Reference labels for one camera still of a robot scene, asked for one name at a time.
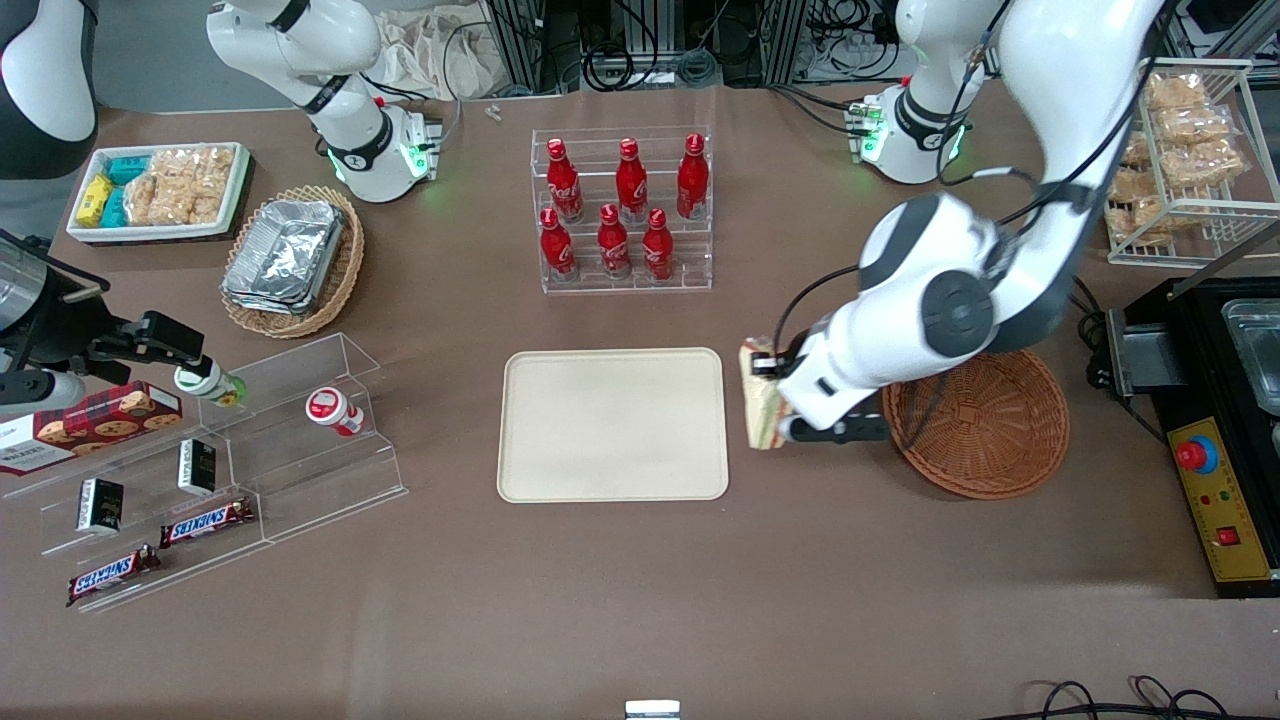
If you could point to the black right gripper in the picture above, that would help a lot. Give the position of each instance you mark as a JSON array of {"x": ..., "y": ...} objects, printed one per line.
[{"x": 62, "y": 322}]

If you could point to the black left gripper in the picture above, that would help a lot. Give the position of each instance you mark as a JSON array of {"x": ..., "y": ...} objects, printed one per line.
[{"x": 768, "y": 365}]

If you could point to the triangle sandwich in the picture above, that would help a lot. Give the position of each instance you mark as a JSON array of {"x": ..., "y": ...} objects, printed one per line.
[{"x": 762, "y": 410}]

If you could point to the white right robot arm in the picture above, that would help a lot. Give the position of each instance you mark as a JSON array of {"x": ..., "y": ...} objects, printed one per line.
[{"x": 300, "y": 40}]

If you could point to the aluminium foil tray stack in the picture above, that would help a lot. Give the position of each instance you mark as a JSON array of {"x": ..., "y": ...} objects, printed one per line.
[{"x": 285, "y": 255}]

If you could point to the white rectangular snack tray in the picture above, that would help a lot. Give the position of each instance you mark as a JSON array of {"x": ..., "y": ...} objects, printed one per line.
[{"x": 240, "y": 190}]

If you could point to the beige plastic tray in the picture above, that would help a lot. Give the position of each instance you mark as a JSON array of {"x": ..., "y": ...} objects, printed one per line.
[{"x": 612, "y": 425}]

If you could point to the oval tan wicker basket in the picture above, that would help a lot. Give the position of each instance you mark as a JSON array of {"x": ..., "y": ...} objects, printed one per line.
[{"x": 345, "y": 270}]

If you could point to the round brown wicker basket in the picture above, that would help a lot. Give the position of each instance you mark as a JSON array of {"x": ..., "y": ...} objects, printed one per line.
[{"x": 980, "y": 450}]

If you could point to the green cap small bottle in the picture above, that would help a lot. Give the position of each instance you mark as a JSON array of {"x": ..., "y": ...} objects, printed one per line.
[{"x": 205, "y": 382}]

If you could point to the red tartan cookie box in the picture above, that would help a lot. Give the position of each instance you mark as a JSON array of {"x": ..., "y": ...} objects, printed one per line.
[{"x": 90, "y": 425}]

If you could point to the clear acrylic stepped shelf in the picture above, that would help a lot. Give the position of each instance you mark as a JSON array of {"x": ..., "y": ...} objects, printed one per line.
[
  {"x": 140, "y": 460},
  {"x": 300, "y": 470}
]

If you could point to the small black box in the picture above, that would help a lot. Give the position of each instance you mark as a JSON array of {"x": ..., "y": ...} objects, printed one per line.
[
  {"x": 100, "y": 505},
  {"x": 197, "y": 467}
]

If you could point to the clear acrylic bottle rack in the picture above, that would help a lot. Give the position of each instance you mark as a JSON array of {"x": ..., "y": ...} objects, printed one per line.
[{"x": 690, "y": 255}]

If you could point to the clear rice cracker bag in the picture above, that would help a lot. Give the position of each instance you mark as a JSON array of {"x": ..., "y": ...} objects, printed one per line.
[
  {"x": 142, "y": 200},
  {"x": 200, "y": 185}
]

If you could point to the teal snack pack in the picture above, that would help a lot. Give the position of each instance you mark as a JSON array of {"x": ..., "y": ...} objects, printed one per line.
[
  {"x": 128, "y": 169},
  {"x": 115, "y": 208}
]

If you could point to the red cola bottle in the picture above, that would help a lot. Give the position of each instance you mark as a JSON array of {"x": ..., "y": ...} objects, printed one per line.
[
  {"x": 613, "y": 248},
  {"x": 563, "y": 185},
  {"x": 631, "y": 185},
  {"x": 556, "y": 250},
  {"x": 657, "y": 250},
  {"x": 692, "y": 180}
]

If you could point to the yellow snack pack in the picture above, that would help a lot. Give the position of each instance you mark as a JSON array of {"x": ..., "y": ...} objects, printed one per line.
[{"x": 94, "y": 200}]

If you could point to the red cap small bottle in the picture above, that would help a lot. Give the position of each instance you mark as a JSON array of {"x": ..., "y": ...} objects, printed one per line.
[{"x": 330, "y": 408}]

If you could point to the Snickers chocolate bar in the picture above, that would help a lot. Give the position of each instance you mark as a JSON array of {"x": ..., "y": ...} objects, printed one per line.
[
  {"x": 112, "y": 576},
  {"x": 205, "y": 523}
]

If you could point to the beige cloth bag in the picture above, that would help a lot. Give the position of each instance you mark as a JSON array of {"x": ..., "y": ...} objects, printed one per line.
[{"x": 430, "y": 55}]

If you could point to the clear bagged fried snack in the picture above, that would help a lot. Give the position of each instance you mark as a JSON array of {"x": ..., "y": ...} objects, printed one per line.
[
  {"x": 1195, "y": 125},
  {"x": 1205, "y": 163},
  {"x": 1140, "y": 225},
  {"x": 1132, "y": 186},
  {"x": 1175, "y": 90},
  {"x": 1137, "y": 152}
]

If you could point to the black machine housing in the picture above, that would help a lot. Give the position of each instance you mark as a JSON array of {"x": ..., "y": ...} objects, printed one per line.
[{"x": 1200, "y": 310}]

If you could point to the yellow emergency stop panel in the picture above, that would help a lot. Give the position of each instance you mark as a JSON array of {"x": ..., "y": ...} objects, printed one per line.
[{"x": 1235, "y": 500}]

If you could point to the metal pan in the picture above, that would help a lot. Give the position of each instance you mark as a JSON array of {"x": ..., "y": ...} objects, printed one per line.
[{"x": 1255, "y": 350}]

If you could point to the aluminium frame post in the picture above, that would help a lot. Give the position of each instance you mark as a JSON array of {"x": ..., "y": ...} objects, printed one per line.
[
  {"x": 518, "y": 40},
  {"x": 785, "y": 35}
]

